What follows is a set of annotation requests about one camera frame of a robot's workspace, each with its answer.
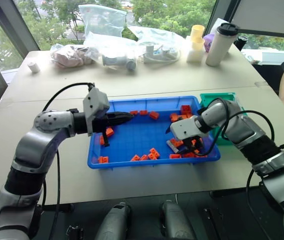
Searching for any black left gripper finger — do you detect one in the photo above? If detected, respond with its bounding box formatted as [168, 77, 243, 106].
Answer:
[106, 111, 134, 127]
[101, 126, 111, 148]

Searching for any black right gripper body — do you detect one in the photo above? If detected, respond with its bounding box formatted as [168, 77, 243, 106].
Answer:
[181, 135, 204, 152]

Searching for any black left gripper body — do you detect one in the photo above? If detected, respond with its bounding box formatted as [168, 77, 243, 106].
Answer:
[91, 112, 111, 135]

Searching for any blue plastic bin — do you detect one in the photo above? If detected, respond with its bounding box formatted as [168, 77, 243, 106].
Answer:
[87, 95, 221, 170]

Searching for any green plastic bin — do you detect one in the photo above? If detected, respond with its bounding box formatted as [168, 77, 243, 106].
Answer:
[199, 92, 245, 146]

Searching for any bag with grey device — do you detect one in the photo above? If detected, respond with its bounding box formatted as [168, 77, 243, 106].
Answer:
[85, 31, 139, 73]

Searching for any grey rounded robot leg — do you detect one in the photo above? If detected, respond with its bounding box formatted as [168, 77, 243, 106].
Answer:
[93, 201, 133, 240]
[159, 199, 198, 240]

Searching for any bag with pink items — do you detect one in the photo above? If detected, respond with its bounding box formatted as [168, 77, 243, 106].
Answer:
[50, 43, 95, 69]

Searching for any bag with white power strip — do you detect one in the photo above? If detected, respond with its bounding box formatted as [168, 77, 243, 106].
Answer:
[128, 24, 185, 65]

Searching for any white foam block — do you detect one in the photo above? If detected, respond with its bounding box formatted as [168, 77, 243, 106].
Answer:
[186, 35, 205, 64]

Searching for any small white cylinder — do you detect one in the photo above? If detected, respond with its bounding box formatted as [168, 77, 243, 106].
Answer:
[27, 61, 41, 74]

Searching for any purple plastic object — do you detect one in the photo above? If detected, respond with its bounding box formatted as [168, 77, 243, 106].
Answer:
[203, 33, 215, 53]

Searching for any white tumbler with black lid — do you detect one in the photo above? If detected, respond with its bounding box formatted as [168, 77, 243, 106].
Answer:
[205, 22, 240, 67]

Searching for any empty clear plastic bag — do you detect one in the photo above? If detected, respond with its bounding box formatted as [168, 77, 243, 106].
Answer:
[78, 4, 128, 39]

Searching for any yellow plastic cup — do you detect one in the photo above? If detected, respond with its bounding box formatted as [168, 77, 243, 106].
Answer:
[190, 24, 205, 44]

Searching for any black round object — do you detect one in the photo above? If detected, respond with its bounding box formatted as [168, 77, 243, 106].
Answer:
[233, 35, 249, 52]

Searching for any grey board panel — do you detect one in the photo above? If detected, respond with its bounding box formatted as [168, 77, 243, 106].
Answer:
[228, 0, 284, 40]

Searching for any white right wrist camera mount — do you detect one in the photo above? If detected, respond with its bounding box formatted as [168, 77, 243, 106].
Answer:
[169, 116, 209, 141]

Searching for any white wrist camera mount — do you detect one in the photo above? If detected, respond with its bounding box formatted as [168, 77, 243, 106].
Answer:
[169, 116, 209, 141]
[82, 87, 111, 137]

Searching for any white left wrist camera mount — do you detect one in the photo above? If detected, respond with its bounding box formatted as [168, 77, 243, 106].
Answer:
[82, 87, 111, 137]

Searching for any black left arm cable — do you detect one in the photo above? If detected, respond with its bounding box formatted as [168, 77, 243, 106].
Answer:
[42, 82, 96, 112]

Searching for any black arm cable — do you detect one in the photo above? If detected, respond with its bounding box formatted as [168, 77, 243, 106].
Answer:
[193, 97, 275, 158]
[42, 82, 96, 112]

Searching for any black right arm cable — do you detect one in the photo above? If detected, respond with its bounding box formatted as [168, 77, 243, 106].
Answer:
[193, 97, 275, 158]

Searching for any black bracket under table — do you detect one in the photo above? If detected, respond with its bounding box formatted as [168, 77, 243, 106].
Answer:
[201, 206, 224, 240]
[65, 224, 85, 240]

